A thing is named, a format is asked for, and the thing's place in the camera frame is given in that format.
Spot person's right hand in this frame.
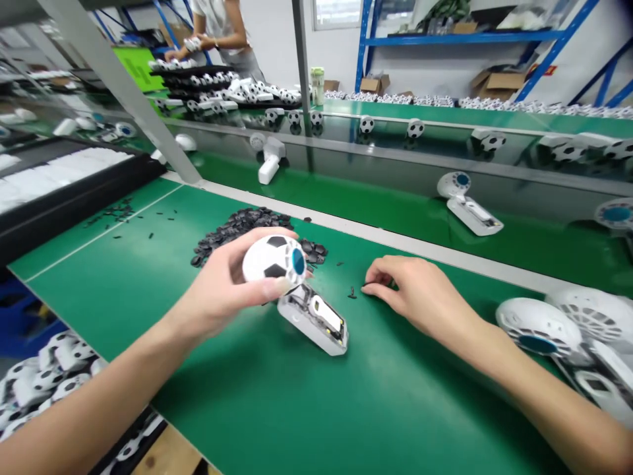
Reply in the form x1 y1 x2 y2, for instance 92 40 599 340
362 256 479 343

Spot person's left hand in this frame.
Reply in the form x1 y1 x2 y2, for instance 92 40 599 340
184 228 301 342

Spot football handheld fan handle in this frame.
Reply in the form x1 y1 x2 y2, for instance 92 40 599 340
242 233 350 357

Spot pile of black round caps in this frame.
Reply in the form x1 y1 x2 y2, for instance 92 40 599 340
190 206 330 270

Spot white fan with blue hub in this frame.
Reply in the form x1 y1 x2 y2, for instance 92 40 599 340
495 296 633 412

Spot scattered tiny black parts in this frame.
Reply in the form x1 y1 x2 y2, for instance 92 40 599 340
82 197 180 243

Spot white handheld fan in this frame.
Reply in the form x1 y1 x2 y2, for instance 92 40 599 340
249 132 287 185

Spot dark conveyor belt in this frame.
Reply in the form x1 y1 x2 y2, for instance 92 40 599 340
163 106 633 199

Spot white grille fan head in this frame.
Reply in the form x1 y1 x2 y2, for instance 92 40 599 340
543 286 626 348

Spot football handheld fan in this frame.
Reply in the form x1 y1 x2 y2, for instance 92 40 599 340
591 133 633 162
470 128 507 152
537 134 589 164

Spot bin of football fans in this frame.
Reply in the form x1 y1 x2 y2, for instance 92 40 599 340
0 330 167 475

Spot black tray of white parts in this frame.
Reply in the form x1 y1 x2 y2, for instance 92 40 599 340
0 136 167 266

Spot blue plastic crate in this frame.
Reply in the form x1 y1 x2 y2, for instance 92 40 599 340
0 279 68 358

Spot stack of trays with football fans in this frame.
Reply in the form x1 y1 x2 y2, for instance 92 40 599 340
148 57 303 115

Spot row of football fans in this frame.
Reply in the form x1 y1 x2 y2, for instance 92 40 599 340
324 90 633 121

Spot white fan head blue hub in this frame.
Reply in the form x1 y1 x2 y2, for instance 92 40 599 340
593 197 633 239

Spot small cardboard box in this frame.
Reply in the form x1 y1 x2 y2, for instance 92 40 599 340
359 73 392 95

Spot open cardboard box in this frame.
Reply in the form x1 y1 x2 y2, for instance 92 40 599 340
469 67 530 102

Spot green box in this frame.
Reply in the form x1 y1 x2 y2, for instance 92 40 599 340
111 43 170 95

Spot blue metal shelf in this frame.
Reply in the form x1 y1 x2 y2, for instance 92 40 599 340
355 0 633 106

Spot white fan with open handle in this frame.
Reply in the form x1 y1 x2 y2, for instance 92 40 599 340
437 171 505 238

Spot slanted grey metal post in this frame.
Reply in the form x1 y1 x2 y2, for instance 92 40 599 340
38 0 204 187

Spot upright grey metal post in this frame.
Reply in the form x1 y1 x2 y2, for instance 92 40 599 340
290 0 313 142

